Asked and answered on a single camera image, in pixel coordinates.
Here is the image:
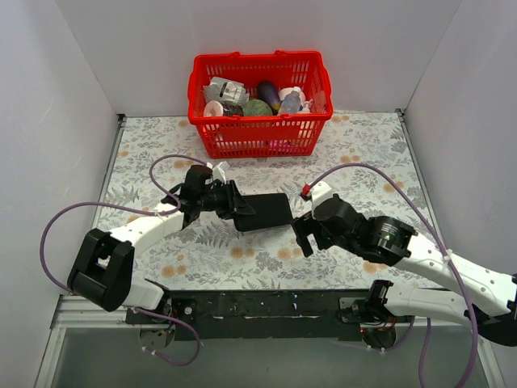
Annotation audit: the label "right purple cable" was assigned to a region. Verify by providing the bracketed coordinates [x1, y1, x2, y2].
[301, 162, 480, 388]

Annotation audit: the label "purple eggplant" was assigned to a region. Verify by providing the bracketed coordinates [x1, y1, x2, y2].
[257, 80, 281, 114]

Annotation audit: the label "red plastic shopping basket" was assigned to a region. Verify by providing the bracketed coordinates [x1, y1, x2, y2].
[187, 50, 334, 159]

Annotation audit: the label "white paper cup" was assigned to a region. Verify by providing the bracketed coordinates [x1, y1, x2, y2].
[203, 100, 225, 117]

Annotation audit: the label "white pump bottle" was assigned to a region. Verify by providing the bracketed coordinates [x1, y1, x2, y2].
[299, 100, 313, 114]

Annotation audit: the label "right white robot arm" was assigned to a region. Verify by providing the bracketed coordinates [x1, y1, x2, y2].
[292, 182, 516, 347]

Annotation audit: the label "black zip tool case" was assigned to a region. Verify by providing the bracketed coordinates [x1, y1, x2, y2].
[233, 193, 292, 232]

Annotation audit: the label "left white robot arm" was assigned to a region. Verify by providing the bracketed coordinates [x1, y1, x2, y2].
[67, 164, 256, 323]

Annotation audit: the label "floral table mat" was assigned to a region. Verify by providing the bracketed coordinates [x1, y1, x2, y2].
[80, 112, 453, 292]

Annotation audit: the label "aluminium frame rail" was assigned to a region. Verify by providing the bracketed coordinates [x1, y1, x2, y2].
[40, 109, 511, 387]

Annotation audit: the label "crumpled silver foil pouch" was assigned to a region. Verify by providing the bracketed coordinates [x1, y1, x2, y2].
[203, 77, 250, 105]

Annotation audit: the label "clear plastic bottle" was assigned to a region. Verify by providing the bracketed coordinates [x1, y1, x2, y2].
[278, 89, 301, 116]

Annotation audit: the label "white bowl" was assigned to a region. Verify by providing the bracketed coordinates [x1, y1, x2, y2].
[279, 87, 305, 103]

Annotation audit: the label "black table edge rail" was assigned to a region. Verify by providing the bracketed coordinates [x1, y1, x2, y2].
[68, 285, 465, 340]

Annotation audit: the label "green round melon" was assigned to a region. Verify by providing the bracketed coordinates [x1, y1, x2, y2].
[242, 99, 273, 117]

